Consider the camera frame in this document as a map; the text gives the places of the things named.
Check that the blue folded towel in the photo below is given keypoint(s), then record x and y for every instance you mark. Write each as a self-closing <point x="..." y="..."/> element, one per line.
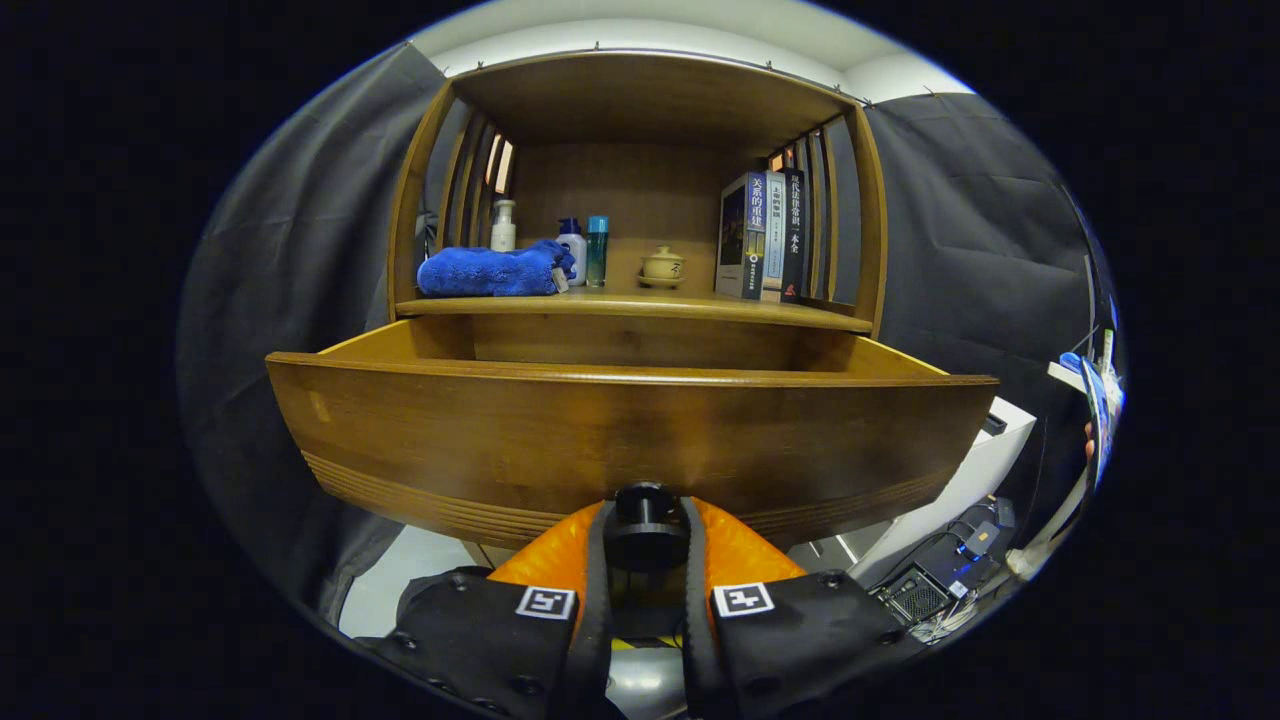
<point x="480" y="272"/>

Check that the small black object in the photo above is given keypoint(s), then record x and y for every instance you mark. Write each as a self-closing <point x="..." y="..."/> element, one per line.
<point x="994" y="424"/>

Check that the black device with blue light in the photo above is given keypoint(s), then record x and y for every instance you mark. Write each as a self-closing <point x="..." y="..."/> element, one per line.
<point x="975" y="545"/>

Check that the white table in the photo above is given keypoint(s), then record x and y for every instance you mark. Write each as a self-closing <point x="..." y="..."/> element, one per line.
<point x="985" y="470"/>

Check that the wooden cabinet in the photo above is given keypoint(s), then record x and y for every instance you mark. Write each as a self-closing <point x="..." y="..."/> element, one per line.
<point x="640" y="100"/>

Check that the book with black spine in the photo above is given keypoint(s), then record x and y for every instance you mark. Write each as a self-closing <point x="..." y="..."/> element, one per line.
<point x="796" y="240"/>

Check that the wooden countertop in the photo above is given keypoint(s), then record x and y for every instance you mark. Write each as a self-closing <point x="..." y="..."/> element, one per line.
<point x="650" y="303"/>

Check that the book with blue spine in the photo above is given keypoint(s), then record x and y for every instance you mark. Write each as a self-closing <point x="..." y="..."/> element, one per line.
<point x="738" y="235"/>

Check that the cream pump bottle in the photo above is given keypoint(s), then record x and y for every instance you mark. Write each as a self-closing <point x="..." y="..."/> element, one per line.
<point x="503" y="230"/>

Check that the wooden drawer with black knob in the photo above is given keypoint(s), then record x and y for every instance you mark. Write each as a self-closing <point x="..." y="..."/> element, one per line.
<point x="640" y="440"/>

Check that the white lotion bottle blue cap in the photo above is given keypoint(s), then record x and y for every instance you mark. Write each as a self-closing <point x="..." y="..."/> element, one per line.
<point x="575" y="255"/>

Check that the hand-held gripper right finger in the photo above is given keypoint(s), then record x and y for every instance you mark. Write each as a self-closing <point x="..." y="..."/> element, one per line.
<point x="697" y="640"/>

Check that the beige lidded teacup with saucer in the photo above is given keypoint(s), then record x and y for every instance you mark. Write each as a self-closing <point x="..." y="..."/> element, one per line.
<point x="663" y="268"/>

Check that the teal clear bottle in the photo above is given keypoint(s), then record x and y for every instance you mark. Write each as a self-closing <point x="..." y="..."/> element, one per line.
<point x="597" y="255"/>

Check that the small blue object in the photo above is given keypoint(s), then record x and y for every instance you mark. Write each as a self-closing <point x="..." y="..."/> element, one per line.
<point x="1071" y="361"/>

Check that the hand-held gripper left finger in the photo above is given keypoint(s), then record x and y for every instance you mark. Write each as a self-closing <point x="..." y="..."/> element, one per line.
<point x="598" y="620"/>

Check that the black electronics box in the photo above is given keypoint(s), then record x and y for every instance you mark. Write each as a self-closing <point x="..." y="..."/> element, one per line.
<point x="912" y="595"/>

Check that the book with pale spine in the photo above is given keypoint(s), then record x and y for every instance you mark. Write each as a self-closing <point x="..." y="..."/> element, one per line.
<point x="775" y="240"/>

